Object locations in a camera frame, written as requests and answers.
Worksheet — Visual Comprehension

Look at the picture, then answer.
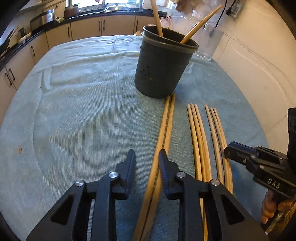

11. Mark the black power plug cable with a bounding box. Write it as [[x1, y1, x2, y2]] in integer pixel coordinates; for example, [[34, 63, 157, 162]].
[[209, 0, 239, 38]]

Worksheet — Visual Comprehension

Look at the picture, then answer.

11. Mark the brown cooking pot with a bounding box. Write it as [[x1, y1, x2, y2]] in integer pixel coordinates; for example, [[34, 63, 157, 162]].
[[64, 4, 79, 19]]

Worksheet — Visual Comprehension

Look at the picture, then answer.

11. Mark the dark perforated utensil holder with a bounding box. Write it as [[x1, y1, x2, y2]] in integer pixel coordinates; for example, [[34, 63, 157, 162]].
[[134, 26, 199, 98]]

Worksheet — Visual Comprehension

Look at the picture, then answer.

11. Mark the right hand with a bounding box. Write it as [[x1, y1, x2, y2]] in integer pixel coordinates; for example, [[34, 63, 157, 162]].
[[260, 190, 295, 224]]

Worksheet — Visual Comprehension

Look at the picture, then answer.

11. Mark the clear glass mug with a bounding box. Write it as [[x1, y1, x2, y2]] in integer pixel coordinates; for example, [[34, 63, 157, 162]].
[[193, 24, 223, 62]]

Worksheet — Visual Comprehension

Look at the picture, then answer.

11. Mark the orange jacket sleeve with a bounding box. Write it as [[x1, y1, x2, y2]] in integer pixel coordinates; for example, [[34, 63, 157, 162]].
[[268, 203, 296, 241]]

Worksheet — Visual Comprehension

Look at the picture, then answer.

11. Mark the silver rice cooker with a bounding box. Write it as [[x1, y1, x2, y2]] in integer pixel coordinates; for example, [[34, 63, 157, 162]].
[[30, 9, 55, 32]]

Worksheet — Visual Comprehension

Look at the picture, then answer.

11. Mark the wooden chopstick five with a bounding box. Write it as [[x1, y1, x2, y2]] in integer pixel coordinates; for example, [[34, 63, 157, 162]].
[[194, 104, 212, 182]]

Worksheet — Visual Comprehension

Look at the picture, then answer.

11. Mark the wooden chopstick one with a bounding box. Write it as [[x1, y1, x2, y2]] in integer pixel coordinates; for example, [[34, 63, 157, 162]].
[[132, 96, 171, 240]]

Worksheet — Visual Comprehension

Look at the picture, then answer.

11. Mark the wooden chopstick two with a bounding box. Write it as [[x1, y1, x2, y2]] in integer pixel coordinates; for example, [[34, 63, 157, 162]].
[[140, 93, 176, 240]]

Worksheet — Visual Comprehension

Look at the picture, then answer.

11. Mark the wooden chopstick seven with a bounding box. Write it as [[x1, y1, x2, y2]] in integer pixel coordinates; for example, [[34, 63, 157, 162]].
[[210, 108, 227, 154]]

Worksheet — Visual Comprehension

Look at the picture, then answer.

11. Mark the wooden chopstick ten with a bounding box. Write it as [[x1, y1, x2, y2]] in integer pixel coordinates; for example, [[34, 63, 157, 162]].
[[180, 5, 222, 44]]

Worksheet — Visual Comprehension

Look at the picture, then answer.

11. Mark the wooden chopstick six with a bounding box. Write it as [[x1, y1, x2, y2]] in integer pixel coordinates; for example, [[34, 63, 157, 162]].
[[205, 104, 224, 184]]

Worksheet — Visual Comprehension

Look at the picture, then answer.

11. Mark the wooden chopstick three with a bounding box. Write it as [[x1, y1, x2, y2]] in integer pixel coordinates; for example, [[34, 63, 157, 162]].
[[186, 104, 204, 218]]

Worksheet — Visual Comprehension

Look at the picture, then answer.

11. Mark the wooden chopstick eight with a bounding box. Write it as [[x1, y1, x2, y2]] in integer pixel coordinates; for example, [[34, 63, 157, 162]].
[[213, 108, 234, 194]]

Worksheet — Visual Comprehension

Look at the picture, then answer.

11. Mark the wooden chopstick nine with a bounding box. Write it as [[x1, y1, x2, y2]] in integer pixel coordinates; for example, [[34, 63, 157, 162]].
[[150, 0, 163, 37]]

